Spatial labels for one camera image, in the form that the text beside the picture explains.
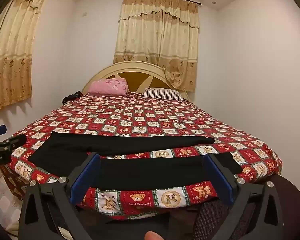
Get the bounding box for beige floral valance curtain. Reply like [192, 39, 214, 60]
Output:
[113, 0, 199, 92]

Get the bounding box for striped pillow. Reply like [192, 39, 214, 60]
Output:
[143, 88, 188, 102]

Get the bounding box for person's right hand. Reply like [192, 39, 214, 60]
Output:
[144, 231, 166, 240]

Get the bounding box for pink pillow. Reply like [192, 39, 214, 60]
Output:
[87, 78, 129, 96]

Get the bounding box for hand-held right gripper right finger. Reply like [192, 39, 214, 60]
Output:
[204, 153, 285, 240]

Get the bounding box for red teddy bear printed blanket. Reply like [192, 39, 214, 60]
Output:
[5, 92, 283, 221]

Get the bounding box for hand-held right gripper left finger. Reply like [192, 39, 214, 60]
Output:
[19, 153, 101, 240]

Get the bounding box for cream wooden bed headboard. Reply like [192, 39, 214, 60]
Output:
[81, 61, 190, 100]

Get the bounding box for dark cloth bundle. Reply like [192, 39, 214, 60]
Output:
[62, 91, 82, 105]

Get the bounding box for black pants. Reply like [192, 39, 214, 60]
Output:
[28, 131, 242, 190]

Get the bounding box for dark dotted cloth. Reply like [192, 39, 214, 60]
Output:
[194, 198, 243, 240]

